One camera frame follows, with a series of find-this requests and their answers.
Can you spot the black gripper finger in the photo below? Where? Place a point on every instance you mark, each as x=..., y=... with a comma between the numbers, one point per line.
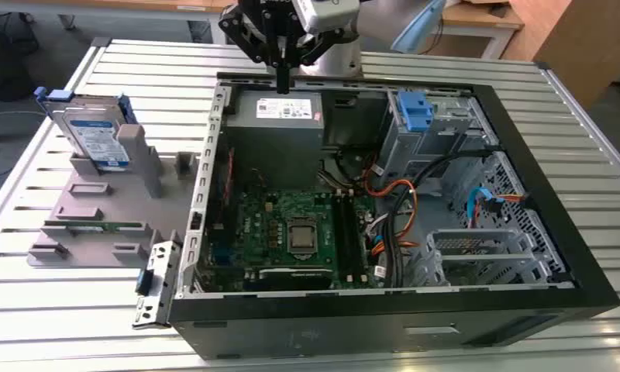
x=242, y=35
x=288, y=77

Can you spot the hard disk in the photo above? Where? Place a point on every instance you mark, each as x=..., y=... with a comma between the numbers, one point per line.
x=97, y=135

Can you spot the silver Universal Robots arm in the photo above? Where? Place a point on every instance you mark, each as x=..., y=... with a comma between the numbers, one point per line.
x=336, y=62

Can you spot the metal disk bay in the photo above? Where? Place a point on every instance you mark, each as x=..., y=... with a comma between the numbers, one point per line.
x=469, y=232

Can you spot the grey power supply unit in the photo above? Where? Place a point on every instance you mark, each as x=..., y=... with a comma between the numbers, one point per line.
x=273, y=155

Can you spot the grey desk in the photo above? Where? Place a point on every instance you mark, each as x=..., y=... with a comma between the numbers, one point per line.
x=133, y=8

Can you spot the blue drive cage latch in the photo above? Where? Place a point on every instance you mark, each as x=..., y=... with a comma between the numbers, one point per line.
x=416, y=112

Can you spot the metal optical drive cage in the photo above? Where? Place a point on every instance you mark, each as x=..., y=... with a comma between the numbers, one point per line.
x=444, y=135

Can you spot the green motherboard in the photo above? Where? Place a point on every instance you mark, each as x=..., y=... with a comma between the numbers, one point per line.
x=257, y=217

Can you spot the silver CPU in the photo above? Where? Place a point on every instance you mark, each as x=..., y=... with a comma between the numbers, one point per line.
x=302, y=236

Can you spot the black RAM slot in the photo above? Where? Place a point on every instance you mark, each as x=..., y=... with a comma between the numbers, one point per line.
x=357, y=236
x=342, y=236

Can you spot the grey parts rack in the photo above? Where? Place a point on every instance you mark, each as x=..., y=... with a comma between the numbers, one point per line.
x=113, y=193

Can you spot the CPU socket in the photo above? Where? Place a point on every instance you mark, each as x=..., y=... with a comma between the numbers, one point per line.
x=304, y=253

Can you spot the black waste bin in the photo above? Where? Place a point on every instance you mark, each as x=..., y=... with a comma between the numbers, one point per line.
x=9, y=77

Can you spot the green RAM stick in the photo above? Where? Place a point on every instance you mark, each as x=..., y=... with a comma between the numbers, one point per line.
x=110, y=225

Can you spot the black graphics card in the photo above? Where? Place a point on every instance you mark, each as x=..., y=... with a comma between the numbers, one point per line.
x=294, y=278

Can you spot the wooden cabinet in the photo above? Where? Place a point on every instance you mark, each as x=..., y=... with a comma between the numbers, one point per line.
x=588, y=46

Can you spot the black open PC case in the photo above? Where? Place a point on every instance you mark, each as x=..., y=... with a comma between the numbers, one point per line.
x=340, y=329

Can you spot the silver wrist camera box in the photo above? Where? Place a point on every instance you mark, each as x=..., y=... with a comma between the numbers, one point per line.
x=330, y=15

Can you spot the wooden desk white frame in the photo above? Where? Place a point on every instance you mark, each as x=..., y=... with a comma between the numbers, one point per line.
x=474, y=21

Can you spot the metal bracket with blue latch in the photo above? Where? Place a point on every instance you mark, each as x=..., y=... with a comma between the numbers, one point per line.
x=160, y=271

